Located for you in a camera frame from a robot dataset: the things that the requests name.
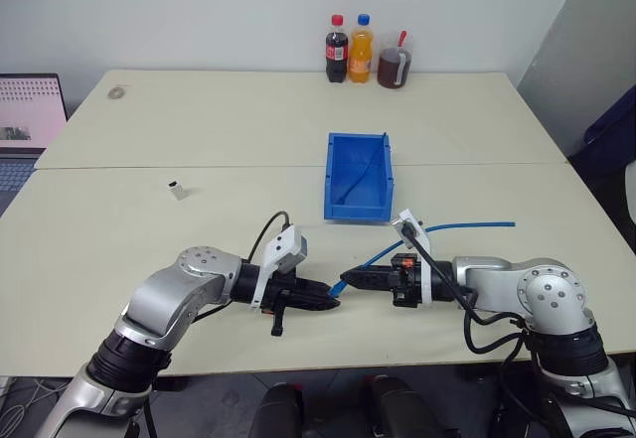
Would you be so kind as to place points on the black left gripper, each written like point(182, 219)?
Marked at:
point(275, 296)

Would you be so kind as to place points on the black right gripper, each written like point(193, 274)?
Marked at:
point(403, 284)

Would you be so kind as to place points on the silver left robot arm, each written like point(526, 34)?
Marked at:
point(159, 294)

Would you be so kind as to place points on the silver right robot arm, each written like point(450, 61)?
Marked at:
point(546, 294)

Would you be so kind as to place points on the blue plastic bin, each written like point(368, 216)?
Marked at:
point(358, 180)

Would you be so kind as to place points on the small white coupler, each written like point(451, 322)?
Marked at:
point(179, 191)

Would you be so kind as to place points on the dark rounded shape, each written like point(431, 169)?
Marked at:
point(278, 413)
point(402, 408)

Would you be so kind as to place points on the jar of dark liquid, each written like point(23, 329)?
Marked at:
point(394, 68)

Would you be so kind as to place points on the orange soda bottle blue cap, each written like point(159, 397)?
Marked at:
point(361, 55)

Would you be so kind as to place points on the cola bottle red cap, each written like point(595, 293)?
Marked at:
point(336, 53)

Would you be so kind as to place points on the dark blue chair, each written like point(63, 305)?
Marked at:
point(608, 160)

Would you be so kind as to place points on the grey partition panel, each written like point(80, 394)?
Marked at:
point(581, 50)

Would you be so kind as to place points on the open laptop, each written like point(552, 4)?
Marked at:
point(25, 115)

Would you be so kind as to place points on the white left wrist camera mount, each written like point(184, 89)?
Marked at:
point(284, 247)

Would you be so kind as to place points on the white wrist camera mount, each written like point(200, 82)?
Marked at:
point(415, 232)
point(284, 247)

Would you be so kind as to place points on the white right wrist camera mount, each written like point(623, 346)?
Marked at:
point(415, 232)

